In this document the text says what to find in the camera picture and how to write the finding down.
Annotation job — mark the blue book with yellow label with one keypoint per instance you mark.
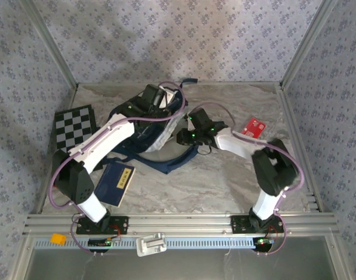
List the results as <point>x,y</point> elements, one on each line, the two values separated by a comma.
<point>110,186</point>

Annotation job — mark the white plastic bracket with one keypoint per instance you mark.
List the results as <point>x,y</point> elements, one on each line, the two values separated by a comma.
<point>151,243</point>

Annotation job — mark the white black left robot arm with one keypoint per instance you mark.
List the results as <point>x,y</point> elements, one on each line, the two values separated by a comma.
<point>107,140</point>

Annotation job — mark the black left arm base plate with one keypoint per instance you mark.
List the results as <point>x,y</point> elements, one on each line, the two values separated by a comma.
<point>119,226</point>

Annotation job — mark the left small circuit board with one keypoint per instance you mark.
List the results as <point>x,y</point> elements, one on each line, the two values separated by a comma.
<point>99,242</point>

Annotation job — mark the aluminium frame post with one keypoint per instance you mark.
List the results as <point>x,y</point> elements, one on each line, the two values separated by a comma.
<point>308,43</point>
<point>49,43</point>

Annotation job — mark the aluminium front rail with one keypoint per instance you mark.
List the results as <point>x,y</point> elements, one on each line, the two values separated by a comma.
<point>177,221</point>

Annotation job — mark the orange connector block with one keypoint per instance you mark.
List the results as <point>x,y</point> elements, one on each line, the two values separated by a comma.
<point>58,238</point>

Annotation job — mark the black grey chessboard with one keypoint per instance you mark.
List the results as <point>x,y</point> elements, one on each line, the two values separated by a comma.
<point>73,125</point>

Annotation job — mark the small circuit board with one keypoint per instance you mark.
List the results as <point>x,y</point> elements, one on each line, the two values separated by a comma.
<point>99,242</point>
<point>263,241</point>

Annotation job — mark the red card pack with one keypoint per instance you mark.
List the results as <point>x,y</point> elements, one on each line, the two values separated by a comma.
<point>253,127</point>

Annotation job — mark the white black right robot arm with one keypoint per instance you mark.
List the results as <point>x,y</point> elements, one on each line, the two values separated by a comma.
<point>233,143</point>

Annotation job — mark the right small circuit board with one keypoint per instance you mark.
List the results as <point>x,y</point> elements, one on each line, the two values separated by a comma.
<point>263,241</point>

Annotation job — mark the grey metal panel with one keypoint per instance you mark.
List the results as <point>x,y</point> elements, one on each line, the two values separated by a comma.
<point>177,268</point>

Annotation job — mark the navy blue backpack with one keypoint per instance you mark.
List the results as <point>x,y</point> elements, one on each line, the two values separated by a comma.
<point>154,131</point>

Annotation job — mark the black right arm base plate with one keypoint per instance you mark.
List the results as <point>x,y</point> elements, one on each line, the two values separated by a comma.
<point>240,224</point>

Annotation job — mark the aluminium side rail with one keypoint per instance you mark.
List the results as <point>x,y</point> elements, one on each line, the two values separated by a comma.
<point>297,140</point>

